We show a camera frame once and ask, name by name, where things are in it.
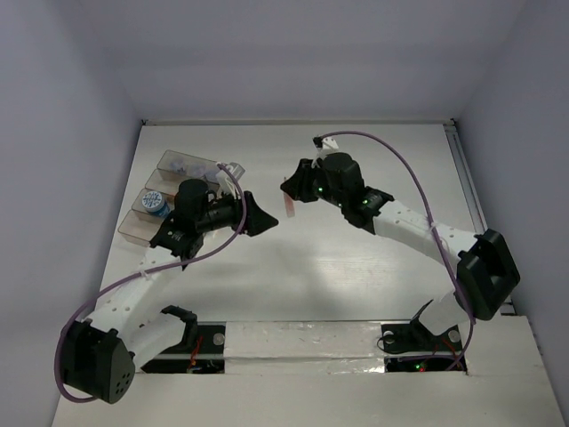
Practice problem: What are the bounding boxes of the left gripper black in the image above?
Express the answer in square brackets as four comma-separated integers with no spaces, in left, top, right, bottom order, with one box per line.
[196,185,276,237]

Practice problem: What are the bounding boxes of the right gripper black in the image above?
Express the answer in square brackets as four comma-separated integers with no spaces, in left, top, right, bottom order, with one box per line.
[283,157,348,207]

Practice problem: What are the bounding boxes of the orange highlighter marker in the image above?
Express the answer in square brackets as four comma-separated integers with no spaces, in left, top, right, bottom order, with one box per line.
[283,193,295,218]

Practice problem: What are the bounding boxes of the clear bead cup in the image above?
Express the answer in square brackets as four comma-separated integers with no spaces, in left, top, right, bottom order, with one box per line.
[170,157,188,175]
[187,163,206,179]

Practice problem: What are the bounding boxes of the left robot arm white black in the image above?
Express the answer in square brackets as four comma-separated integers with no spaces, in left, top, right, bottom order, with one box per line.
[54,179,278,404]

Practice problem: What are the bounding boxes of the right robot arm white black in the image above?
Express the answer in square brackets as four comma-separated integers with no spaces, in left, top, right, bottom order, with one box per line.
[281,152,520,349]

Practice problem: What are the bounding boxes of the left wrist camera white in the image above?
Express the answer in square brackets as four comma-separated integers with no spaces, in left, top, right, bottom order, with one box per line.
[215,162,245,197]

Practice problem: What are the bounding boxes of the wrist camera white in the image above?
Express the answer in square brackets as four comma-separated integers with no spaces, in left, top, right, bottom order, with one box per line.
[215,162,245,197]
[312,136,339,167]

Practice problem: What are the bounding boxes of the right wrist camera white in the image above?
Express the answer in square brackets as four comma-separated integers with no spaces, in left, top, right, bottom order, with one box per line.
[312,136,339,167]

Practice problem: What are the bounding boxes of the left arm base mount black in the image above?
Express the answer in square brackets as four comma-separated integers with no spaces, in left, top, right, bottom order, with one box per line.
[141,305,226,375]

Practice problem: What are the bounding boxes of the aluminium rail right side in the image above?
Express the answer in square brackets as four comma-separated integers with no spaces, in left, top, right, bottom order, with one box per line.
[444,124,520,320]

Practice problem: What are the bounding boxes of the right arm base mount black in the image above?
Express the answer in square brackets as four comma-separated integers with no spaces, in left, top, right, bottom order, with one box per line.
[376,300,468,373]

